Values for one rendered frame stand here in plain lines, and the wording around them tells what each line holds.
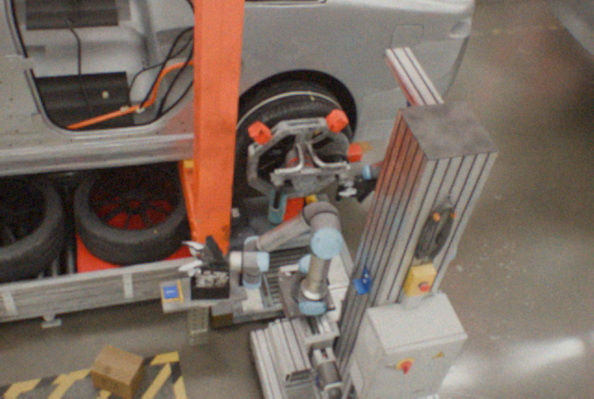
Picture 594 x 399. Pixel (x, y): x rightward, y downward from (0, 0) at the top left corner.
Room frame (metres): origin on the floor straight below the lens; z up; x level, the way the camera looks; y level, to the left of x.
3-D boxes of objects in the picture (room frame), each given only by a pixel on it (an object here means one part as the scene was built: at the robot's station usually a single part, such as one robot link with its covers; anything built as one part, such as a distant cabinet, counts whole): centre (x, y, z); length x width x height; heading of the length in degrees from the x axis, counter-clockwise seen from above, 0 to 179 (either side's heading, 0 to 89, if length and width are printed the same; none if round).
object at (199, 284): (2.05, 0.35, 0.51); 0.20 x 0.14 x 0.13; 103
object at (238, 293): (2.04, 0.38, 0.44); 0.43 x 0.17 x 0.03; 111
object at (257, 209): (2.84, 0.07, 0.32); 0.40 x 0.30 x 0.28; 111
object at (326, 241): (1.73, -0.15, 1.19); 0.15 x 0.12 x 0.55; 9
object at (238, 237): (2.60, 0.31, 0.26); 0.42 x 0.18 x 0.35; 21
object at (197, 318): (2.03, 0.41, 0.21); 0.10 x 0.10 x 0.42; 21
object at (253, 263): (1.69, 0.11, 1.21); 0.11 x 0.08 x 0.09; 99
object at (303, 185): (2.61, -0.02, 0.85); 0.21 x 0.14 x 0.14; 21
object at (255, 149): (2.68, 0.01, 0.85); 0.54 x 0.07 x 0.54; 111
